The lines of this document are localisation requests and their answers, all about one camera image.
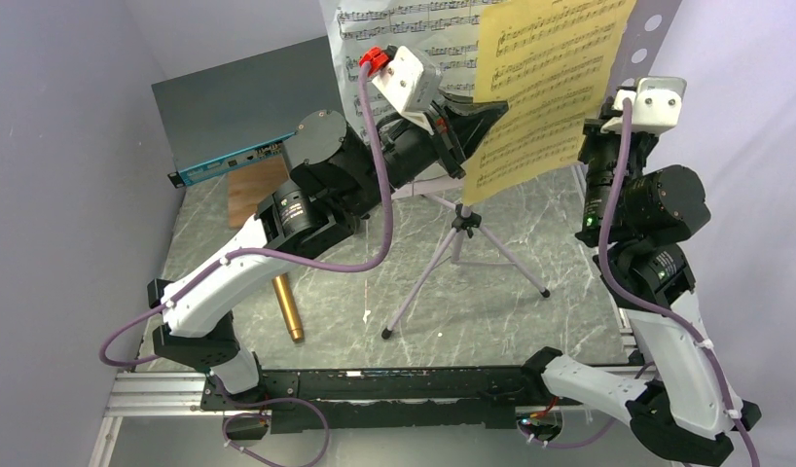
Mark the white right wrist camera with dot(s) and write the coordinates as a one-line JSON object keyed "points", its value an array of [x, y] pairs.
{"points": [[656, 105]]}

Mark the wooden base board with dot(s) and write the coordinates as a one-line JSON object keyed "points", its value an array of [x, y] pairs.
{"points": [[249, 185]]}

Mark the lilac music stand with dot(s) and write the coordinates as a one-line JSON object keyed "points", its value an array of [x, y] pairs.
{"points": [[472, 265]]}

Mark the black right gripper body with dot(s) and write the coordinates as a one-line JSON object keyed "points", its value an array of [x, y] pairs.
{"points": [[601, 151]]}

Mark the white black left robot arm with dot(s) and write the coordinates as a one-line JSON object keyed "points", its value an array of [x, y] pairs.
{"points": [[331, 188]]}

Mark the yellow paper sheet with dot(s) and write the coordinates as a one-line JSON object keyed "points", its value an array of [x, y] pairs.
{"points": [[550, 61]]}

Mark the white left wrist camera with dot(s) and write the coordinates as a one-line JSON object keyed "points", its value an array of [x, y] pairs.
{"points": [[407, 78]]}

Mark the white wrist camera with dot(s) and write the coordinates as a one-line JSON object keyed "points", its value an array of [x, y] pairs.
{"points": [[407, 78], [656, 105]]}

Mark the white sheet music page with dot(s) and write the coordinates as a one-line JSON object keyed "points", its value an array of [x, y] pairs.
{"points": [[447, 31]]}

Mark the black mounting rail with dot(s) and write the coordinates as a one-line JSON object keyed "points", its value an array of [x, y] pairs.
{"points": [[490, 396]]}

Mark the grey teal network switch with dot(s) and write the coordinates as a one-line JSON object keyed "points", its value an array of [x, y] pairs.
{"points": [[234, 114]]}

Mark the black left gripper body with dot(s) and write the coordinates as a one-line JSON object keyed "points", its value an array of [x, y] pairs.
{"points": [[409, 151]]}

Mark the gold microphone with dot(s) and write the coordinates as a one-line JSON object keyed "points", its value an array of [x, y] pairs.
{"points": [[288, 307]]}

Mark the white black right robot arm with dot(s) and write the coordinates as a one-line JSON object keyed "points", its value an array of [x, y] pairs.
{"points": [[637, 221]]}

